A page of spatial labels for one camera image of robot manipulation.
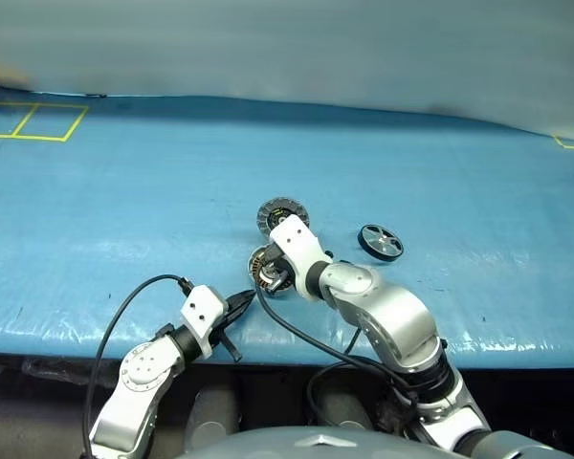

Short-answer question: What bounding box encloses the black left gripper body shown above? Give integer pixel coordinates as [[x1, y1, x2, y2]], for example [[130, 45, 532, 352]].
[[209, 315, 242, 363]]

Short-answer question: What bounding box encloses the blue plastic table cover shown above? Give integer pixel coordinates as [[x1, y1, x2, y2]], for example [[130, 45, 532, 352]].
[[0, 88, 574, 369]]

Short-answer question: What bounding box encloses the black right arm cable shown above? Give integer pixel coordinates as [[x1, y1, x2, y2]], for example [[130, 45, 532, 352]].
[[254, 284, 420, 431]]

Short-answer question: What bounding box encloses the black spoked rotor wheel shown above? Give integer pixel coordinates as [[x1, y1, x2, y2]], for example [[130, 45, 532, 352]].
[[357, 223, 406, 263]]

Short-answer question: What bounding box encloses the grey robot torso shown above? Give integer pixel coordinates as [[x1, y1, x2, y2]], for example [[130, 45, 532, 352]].
[[176, 425, 574, 459]]

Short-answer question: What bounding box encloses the copper wound motor base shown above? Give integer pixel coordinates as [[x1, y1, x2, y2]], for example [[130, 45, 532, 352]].
[[246, 244, 298, 298]]

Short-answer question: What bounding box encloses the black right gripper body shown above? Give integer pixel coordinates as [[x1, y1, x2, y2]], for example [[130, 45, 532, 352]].
[[266, 244, 300, 295]]

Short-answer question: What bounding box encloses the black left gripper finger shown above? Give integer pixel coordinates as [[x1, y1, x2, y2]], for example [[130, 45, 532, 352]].
[[224, 300, 252, 333], [225, 289, 258, 316]]

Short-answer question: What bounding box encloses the silver ribbed motor cover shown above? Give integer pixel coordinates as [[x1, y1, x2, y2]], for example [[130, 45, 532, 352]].
[[255, 196, 312, 236]]

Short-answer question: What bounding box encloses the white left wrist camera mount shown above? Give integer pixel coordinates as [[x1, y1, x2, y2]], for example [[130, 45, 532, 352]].
[[180, 285, 230, 359]]

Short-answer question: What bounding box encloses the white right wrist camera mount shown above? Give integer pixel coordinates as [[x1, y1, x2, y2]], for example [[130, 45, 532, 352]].
[[269, 214, 335, 301]]

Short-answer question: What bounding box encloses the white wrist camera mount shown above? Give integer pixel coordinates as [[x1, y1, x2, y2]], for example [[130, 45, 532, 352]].
[[180, 285, 230, 359], [269, 214, 335, 301]]

